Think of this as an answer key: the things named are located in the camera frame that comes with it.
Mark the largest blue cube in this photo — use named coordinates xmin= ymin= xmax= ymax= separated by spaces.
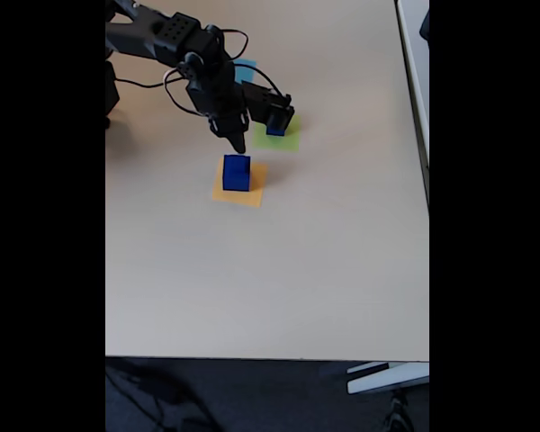
xmin=221 ymin=154 xmax=252 ymax=193

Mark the black camera box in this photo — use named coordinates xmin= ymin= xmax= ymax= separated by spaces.
xmin=242 ymin=82 xmax=296 ymax=131

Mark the white table foot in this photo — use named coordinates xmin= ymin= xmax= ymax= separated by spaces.
xmin=346 ymin=361 xmax=430 ymax=396

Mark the orange paper square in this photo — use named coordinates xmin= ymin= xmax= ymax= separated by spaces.
xmin=211 ymin=157 xmax=269 ymax=209

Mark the blue paper square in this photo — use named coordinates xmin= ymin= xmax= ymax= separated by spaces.
xmin=233 ymin=58 xmax=257 ymax=86

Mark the green paper square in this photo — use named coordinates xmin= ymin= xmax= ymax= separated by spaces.
xmin=250 ymin=114 xmax=302 ymax=153

